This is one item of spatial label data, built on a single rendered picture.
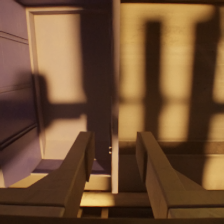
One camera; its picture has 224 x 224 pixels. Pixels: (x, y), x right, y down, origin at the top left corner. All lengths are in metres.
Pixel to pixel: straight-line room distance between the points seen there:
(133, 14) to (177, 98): 0.20
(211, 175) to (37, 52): 0.51
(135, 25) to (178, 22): 0.09
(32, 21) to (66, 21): 0.07
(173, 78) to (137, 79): 0.08
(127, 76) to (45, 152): 0.26
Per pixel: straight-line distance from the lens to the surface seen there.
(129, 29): 0.37
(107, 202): 0.45
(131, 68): 0.36
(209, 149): 0.48
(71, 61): 0.37
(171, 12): 0.39
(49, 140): 0.42
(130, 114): 0.37
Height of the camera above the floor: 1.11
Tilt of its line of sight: 76 degrees down
